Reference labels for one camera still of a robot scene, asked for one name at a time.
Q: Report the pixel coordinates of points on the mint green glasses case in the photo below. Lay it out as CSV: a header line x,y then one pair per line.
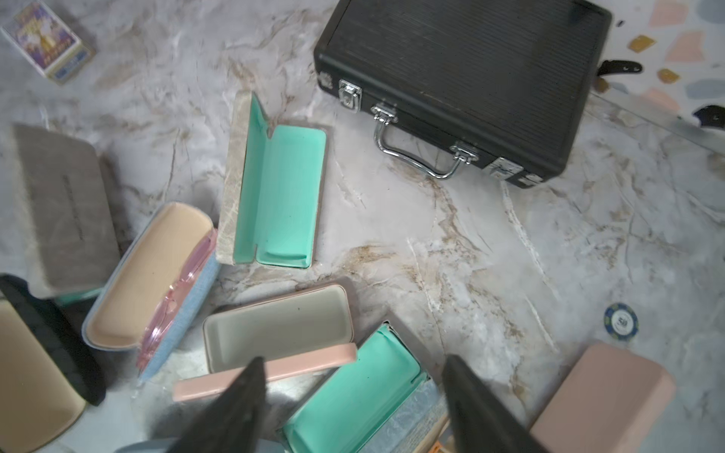
x,y
62,210

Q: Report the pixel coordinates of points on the blue case with pink glasses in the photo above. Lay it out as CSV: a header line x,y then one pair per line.
x,y
158,288

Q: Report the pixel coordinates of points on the closed pink glasses case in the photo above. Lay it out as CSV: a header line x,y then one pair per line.
x,y
609,402

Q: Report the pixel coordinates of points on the black ribbed briefcase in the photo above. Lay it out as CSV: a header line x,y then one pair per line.
x,y
501,85

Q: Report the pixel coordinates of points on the pink glasses case grey lining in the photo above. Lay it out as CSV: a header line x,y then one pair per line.
x,y
302,333

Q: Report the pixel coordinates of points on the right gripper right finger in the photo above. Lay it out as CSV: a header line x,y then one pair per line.
x,y
479,421

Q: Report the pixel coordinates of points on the blue poker chip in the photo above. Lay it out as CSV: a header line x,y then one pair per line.
x,y
621,322

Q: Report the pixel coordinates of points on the black case beige lining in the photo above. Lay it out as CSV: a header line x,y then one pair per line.
x,y
48,375

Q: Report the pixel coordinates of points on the grey case mint lining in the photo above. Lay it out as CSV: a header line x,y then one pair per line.
x,y
367,406

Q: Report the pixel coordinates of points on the playing card box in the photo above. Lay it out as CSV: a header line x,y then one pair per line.
x,y
47,42

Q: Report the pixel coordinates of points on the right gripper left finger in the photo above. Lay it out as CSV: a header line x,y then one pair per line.
x,y
233,423

